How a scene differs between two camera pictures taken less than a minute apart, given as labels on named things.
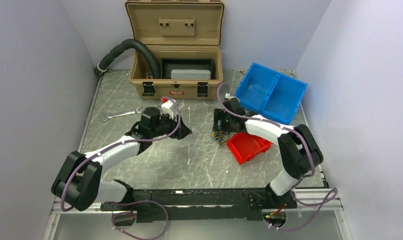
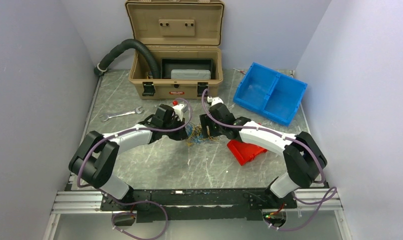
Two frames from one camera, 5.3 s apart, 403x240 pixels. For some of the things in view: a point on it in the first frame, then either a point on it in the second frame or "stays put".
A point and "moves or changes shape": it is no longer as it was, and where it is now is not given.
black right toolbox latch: (202, 89) stays put
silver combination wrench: (107, 117) stays put
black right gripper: (219, 115) to (206, 121)
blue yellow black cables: (220, 137) moves or changes shape
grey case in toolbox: (190, 74) stays put
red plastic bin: (245, 147) stays put
